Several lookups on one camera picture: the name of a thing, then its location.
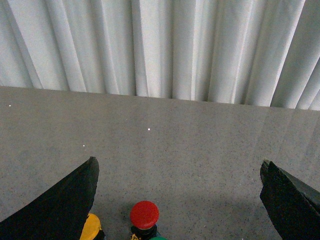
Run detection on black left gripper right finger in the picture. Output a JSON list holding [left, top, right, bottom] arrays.
[[259, 160, 320, 240]]

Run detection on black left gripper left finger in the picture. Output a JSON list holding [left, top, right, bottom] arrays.
[[0, 157, 99, 240]]

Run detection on green mushroom push button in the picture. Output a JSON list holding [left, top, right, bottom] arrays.
[[150, 236, 168, 240]]

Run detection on red mushroom push button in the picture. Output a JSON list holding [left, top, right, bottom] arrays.
[[129, 200, 160, 240]]

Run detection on white pleated curtain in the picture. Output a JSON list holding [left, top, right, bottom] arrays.
[[0, 0, 320, 110]]

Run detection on yellow mushroom push button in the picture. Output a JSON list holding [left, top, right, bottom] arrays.
[[80, 213, 106, 240]]

